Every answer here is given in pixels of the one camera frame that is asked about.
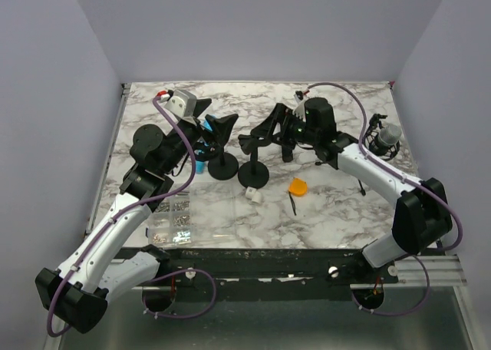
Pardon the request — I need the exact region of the black front mounting rail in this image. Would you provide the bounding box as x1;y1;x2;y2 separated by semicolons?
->
114;246;465;301

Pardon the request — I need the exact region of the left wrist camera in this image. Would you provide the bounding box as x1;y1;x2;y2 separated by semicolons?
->
157;89;198;122

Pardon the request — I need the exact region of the black tripod shock mount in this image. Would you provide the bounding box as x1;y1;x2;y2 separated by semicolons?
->
315;112;402;196

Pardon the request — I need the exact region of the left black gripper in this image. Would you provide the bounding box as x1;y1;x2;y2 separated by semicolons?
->
161;99;238;174

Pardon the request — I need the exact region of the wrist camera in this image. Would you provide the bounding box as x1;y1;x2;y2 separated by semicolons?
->
157;89;198;122
293;91;308;120

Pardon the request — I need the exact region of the purple cable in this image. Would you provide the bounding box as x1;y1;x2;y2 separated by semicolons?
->
302;81;463;317
45;94;218;337

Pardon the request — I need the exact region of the blue microphone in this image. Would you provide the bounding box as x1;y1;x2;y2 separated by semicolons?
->
195;117;216;174

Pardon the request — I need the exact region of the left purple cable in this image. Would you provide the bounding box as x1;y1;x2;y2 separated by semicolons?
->
45;94;218;337

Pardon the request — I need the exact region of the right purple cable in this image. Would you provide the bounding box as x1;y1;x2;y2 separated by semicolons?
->
302;81;463;317

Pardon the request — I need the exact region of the clear screw organizer box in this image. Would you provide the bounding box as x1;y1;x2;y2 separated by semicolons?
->
146;181;236;248

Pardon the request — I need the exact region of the white plastic fitting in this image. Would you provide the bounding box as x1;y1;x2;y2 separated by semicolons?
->
245;187;263;204

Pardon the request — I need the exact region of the orange tape measure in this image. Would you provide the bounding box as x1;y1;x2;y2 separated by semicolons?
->
288;178;308;215

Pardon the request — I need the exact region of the black clip mic stand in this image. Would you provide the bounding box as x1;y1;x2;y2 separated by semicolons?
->
238;134;269;189

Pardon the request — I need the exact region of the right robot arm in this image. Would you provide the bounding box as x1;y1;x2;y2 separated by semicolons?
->
239;97;453;282

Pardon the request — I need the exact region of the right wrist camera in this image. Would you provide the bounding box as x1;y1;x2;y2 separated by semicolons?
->
293;91;308;120

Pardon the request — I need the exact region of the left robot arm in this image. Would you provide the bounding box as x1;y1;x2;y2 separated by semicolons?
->
35;91;239;338

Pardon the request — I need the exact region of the silver microphone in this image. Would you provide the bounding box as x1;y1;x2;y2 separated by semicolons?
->
374;124;402;154

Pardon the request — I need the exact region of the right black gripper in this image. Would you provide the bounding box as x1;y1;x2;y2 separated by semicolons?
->
252;102;319;150

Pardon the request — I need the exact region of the black shock mount stand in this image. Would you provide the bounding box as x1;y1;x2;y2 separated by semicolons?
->
196;146;239;181

